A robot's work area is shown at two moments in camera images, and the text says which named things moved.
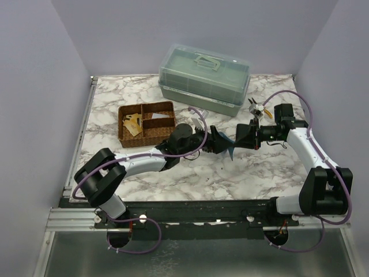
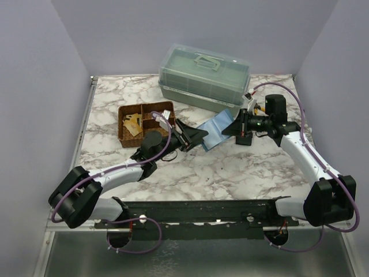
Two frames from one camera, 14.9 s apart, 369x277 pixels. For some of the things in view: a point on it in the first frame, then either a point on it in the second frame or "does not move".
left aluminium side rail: [67, 188] does not move
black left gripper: [215, 142] → [195, 135]
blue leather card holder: [230, 149] → [214, 128]
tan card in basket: [134, 124] does not move
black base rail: [202, 220] does not move
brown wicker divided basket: [145, 124] does not move
